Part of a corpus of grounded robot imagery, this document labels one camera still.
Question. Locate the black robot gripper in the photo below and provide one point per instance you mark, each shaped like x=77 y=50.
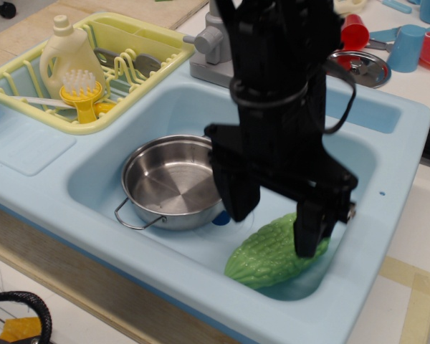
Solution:
x=280 y=51

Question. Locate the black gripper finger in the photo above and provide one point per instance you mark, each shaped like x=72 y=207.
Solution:
x=315 y=222

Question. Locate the green bumpy squash toy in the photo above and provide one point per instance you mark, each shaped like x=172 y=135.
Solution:
x=268 y=256

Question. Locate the stainless steel pot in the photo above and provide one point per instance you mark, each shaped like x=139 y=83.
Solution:
x=169 y=183

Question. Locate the steel pot lid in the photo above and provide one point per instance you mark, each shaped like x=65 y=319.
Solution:
x=367 y=69

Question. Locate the grey toy faucet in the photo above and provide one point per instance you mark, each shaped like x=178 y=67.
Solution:
x=211 y=62

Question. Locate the light blue toy sink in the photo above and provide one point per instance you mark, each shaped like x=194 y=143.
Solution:
x=65 y=178

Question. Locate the blue plastic cup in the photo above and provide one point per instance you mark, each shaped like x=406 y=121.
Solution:
x=406 y=50

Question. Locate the grey toy spatula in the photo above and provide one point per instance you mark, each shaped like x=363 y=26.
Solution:
x=105 y=57

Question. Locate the yellow dish brush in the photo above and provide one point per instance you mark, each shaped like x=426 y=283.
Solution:
x=81 y=89

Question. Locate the red plastic cup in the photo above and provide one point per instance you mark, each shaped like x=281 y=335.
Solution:
x=354 y=34

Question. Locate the yellow dish rack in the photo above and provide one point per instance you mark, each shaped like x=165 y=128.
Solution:
x=120 y=57

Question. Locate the blue toy utensil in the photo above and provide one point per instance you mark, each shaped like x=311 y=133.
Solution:
x=386 y=35

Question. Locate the white toy utensil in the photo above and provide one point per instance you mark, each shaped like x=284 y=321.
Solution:
x=44 y=101

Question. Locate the cream toy item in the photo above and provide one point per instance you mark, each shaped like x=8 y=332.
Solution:
x=346 y=7

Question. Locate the cream detergent bottle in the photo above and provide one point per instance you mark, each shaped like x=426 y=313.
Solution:
x=67 y=49

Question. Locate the yellow tape piece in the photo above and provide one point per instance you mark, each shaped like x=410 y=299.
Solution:
x=20 y=329

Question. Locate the black caster wheel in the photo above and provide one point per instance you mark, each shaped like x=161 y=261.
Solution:
x=7 y=10

